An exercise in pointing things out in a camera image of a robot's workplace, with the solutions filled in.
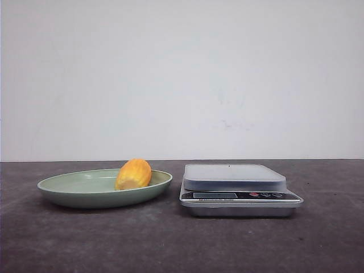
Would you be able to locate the yellow corn cob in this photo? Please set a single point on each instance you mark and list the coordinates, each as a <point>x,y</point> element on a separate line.
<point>136,173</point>

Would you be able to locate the green round plate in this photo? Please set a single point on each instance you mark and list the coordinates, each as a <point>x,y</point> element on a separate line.
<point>94,189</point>

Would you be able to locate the silver digital kitchen scale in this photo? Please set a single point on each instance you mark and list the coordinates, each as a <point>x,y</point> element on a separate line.
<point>236,190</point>

